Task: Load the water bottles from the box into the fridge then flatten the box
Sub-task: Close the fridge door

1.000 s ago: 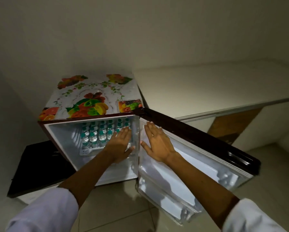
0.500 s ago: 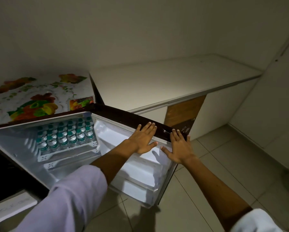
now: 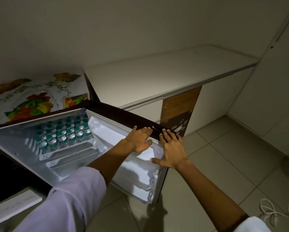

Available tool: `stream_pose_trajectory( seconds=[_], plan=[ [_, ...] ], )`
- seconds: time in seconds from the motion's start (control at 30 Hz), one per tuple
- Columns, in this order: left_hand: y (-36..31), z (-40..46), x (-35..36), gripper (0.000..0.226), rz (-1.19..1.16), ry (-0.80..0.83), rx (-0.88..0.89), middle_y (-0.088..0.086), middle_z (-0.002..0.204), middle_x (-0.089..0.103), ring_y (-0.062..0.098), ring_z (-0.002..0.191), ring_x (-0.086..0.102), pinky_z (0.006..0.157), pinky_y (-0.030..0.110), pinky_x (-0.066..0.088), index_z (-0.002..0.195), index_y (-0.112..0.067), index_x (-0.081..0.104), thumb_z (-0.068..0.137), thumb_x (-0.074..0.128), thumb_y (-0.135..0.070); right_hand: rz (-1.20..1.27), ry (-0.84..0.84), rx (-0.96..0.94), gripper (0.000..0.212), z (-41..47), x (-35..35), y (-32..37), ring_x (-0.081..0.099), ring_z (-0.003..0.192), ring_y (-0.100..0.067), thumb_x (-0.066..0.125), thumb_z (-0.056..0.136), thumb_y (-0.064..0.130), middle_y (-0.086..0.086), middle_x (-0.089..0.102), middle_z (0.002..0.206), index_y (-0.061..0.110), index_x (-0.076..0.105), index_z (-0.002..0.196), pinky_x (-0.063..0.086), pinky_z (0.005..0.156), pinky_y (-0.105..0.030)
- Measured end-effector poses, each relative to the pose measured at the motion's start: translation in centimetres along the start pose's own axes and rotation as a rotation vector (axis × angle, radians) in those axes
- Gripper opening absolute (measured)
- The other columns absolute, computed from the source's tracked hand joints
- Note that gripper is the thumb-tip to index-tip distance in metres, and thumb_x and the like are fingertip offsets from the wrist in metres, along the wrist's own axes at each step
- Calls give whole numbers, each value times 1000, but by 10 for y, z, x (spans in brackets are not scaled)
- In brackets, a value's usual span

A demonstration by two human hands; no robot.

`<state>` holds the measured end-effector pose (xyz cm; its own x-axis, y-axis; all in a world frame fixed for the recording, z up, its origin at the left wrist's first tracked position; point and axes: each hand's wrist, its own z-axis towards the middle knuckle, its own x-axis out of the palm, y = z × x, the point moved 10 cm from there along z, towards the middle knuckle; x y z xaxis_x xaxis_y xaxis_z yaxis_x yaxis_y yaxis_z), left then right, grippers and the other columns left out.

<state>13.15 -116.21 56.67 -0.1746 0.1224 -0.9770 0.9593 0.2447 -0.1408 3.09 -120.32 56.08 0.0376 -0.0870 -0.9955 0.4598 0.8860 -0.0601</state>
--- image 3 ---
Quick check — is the person's right hand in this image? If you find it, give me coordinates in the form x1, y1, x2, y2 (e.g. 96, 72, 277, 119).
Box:
150, 129, 192, 171

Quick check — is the glass shelf white trim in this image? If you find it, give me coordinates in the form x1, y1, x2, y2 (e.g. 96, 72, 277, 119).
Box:
46, 152, 104, 168
38, 140, 98, 161

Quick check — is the person's left hand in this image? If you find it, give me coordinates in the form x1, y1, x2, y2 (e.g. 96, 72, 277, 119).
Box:
124, 126, 154, 153

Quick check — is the dark maroon refrigerator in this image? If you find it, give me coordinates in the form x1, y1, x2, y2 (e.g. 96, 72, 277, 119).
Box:
0, 100, 186, 206

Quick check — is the person's left forearm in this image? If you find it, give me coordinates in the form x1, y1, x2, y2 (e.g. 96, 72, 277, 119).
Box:
87, 140, 138, 186

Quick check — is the steel bin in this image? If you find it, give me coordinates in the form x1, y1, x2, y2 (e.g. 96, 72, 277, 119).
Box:
0, 154, 53, 232

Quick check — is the person's white shirt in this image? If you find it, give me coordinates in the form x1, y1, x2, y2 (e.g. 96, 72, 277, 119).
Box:
14, 166, 272, 232

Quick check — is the fruit print fridge cover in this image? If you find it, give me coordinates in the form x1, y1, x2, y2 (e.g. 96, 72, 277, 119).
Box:
0, 72, 89, 126

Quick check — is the row of bottles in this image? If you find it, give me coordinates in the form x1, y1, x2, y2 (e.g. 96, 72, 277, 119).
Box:
36, 114, 93, 151

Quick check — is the white cable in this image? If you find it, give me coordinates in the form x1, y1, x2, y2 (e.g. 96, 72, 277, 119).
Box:
259, 197, 289, 225

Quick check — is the black printed board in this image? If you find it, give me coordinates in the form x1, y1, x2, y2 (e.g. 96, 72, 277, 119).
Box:
160, 86, 203, 138

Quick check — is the person's right forearm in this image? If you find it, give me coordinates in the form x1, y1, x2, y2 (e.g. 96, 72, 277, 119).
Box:
176, 159, 250, 232

